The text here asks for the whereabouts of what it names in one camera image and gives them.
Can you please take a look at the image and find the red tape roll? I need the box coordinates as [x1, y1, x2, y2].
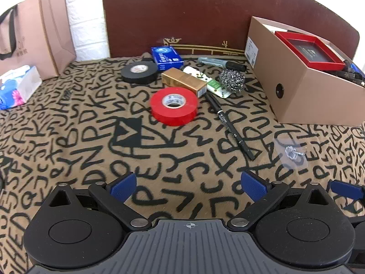
[150, 88, 198, 126]

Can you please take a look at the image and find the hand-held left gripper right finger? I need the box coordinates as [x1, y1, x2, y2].
[227, 171, 332, 232]

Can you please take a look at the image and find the steel wool scourer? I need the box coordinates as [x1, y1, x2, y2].
[219, 70, 245, 94]

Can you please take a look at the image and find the letter printed brown blanket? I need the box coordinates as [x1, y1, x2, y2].
[0, 53, 365, 274]

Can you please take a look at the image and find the tissue pack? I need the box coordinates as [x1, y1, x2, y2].
[0, 65, 43, 110]

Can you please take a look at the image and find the blue cardboard box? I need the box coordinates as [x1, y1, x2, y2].
[151, 46, 184, 71]

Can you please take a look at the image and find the black tape roll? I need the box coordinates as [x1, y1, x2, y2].
[120, 61, 158, 84]

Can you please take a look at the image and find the brown wooden headboard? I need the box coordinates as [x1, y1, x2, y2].
[102, 0, 360, 63]

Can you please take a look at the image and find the grey marker pen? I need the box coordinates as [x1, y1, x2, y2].
[198, 56, 247, 72]

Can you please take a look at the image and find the gold box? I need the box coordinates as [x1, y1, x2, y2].
[161, 68, 208, 97]

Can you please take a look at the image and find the black pen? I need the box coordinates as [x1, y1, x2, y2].
[205, 91, 255, 160]

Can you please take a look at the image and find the white floral tube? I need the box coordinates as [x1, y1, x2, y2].
[182, 66, 231, 99]

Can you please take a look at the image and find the clear plastic hook packet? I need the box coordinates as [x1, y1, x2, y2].
[274, 137, 310, 167]

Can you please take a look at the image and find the tan cardboard box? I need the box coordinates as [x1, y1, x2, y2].
[245, 16, 365, 126]

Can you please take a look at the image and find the black strap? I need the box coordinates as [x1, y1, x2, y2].
[331, 59, 365, 87]

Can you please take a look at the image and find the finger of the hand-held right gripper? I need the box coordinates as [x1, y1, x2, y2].
[326, 179, 365, 214]

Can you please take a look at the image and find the red box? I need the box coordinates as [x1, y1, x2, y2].
[274, 30, 346, 71]

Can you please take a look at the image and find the pink paper bag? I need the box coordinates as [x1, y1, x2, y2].
[0, 0, 77, 78]

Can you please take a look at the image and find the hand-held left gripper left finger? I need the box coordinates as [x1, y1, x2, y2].
[47, 172, 151, 232]

